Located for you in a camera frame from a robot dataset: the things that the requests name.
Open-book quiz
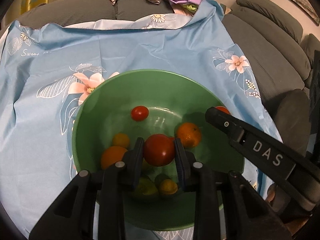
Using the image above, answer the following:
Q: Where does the small tan round fruit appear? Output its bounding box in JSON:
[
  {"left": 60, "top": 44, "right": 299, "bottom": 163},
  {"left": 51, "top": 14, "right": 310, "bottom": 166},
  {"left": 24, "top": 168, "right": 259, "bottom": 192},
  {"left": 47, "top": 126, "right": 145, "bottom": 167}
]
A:
[{"left": 159, "top": 179, "right": 178, "bottom": 195}]

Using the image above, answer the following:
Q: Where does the orange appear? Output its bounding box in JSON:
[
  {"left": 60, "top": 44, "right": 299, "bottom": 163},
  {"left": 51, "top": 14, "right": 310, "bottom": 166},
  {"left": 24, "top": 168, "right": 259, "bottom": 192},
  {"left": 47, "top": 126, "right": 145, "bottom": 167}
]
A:
[
  {"left": 176, "top": 122, "right": 202, "bottom": 149},
  {"left": 100, "top": 146, "right": 127, "bottom": 170}
]

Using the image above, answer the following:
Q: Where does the oval green fruit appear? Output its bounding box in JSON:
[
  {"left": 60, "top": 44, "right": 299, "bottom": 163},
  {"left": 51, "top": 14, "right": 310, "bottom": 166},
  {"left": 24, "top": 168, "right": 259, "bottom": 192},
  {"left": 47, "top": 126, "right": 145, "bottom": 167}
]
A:
[{"left": 136, "top": 178, "right": 158, "bottom": 196}]

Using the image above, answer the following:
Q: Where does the red cherry tomato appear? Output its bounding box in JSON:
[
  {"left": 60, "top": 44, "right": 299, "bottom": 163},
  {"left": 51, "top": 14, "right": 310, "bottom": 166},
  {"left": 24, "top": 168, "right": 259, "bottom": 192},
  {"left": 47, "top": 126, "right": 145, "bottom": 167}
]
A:
[
  {"left": 143, "top": 134, "right": 175, "bottom": 167},
  {"left": 131, "top": 106, "right": 149, "bottom": 121}
]

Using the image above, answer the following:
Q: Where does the round green fruit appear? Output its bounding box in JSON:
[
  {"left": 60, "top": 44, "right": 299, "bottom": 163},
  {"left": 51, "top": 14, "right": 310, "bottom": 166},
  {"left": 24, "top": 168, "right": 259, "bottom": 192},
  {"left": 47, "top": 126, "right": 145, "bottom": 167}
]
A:
[{"left": 155, "top": 173, "right": 170, "bottom": 188}]

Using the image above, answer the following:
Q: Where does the grey sofa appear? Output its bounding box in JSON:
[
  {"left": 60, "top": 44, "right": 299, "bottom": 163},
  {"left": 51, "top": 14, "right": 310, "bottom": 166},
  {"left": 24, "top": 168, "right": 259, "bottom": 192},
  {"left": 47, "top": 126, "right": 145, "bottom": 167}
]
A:
[{"left": 18, "top": 0, "right": 319, "bottom": 154}]

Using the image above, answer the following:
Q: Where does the green plastic bowl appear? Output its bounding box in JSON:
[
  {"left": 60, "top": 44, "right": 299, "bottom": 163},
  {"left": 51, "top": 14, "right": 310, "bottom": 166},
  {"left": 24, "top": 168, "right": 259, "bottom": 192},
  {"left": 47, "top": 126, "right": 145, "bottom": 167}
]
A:
[{"left": 72, "top": 70, "right": 244, "bottom": 231}]

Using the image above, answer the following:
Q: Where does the light blue floral cloth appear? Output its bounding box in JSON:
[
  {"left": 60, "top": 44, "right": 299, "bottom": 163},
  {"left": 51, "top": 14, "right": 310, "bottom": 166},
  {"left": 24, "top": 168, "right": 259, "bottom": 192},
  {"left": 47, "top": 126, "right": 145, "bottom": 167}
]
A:
[{"left": 1, "top": 0, "right": 280, "bottom": 237}]

